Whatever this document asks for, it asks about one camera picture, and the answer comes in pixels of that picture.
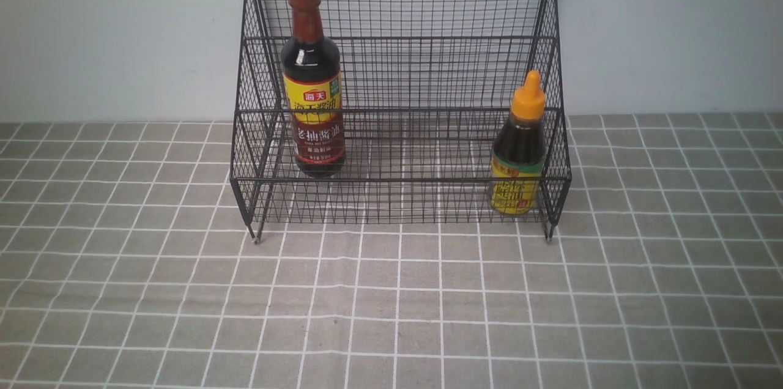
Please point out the black wire mesh rack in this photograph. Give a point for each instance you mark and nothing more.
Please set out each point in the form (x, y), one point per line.
(426, 87)

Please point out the tall dark soy sauce bottle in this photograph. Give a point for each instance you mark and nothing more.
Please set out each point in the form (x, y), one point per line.
(312, 81)

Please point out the small orange-capped sauce bottle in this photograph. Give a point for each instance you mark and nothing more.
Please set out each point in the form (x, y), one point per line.
(518, 150)

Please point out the grey checked tablecloth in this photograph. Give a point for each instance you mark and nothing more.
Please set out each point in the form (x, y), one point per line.
(125, 264)

